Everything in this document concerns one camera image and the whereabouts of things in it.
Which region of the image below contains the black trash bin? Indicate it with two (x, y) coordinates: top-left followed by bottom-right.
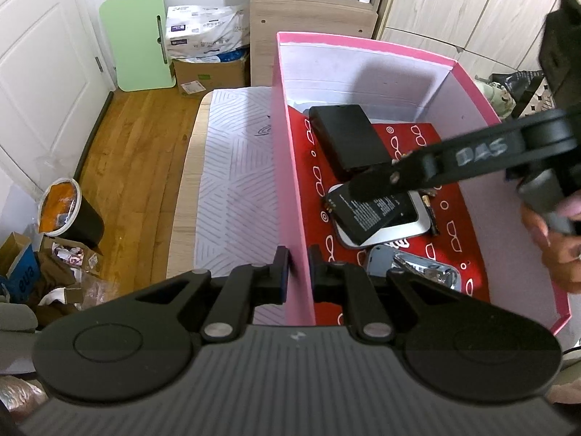
(37, 178), (104, 250)

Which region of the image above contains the person's right hand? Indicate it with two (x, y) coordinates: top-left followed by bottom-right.
(520, 194), (581, 294)

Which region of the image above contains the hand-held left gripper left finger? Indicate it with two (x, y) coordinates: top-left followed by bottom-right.
(134, 245), (291, 345)

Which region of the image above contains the white striped table mat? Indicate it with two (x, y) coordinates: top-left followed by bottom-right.
(193, 88), (291, 327)

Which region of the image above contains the brown cardboard box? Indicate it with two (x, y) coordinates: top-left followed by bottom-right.
(171, 52), (250, 98)

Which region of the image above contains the black rectangular case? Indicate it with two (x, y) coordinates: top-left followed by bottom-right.
(309, 104), (392, 181)

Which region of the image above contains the white door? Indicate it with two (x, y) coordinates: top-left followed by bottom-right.
(0, 0), (114, 182)

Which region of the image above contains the light wooden wardrobe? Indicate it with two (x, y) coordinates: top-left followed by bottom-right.
(372, 0), (581, 82)

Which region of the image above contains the silver-framed tablet device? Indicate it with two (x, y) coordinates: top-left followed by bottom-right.
(323, 182), (430, 250)

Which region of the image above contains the white tissue roll pack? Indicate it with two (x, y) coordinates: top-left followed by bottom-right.
(166, 4), (250, 57)

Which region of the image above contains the dark battery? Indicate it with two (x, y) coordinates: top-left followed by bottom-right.
(420, 190), (441, 237)

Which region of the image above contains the green folding board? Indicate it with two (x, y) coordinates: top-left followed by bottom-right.
(99, 0), (177, 92)

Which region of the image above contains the wooden shelf cabinet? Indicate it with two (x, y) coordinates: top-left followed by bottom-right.
(243, 0), (405, 87)

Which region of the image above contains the shiny chrome device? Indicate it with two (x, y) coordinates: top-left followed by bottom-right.
(365, 244), (464, 291)

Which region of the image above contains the black patterned bag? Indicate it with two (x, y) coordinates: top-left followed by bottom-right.
(499, 70), (557, 121)

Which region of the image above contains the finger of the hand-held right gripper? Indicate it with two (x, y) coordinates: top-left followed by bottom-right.
(347, 108), (579, 203)

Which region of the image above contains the black phone with label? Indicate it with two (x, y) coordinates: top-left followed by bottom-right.
(323, 182), (411, 247)

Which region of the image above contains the green plush toy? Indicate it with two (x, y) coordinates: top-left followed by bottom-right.
(476, 75), (516, 121)

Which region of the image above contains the pink cardboard box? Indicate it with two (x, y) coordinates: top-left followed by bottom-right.
(271, 32), (573, 336)

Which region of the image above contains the blue cardboard box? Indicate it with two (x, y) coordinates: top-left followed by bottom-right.
(0, 231), (37, 303)

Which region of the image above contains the brown paper bag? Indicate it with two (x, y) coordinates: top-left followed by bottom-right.
(34, 247), (92, 323)

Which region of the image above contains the red glasses-print cloth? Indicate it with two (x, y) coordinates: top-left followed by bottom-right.
(288, 110), (492, 327)

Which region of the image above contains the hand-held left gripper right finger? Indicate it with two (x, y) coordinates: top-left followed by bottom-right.
(308, 245), (460, 343)

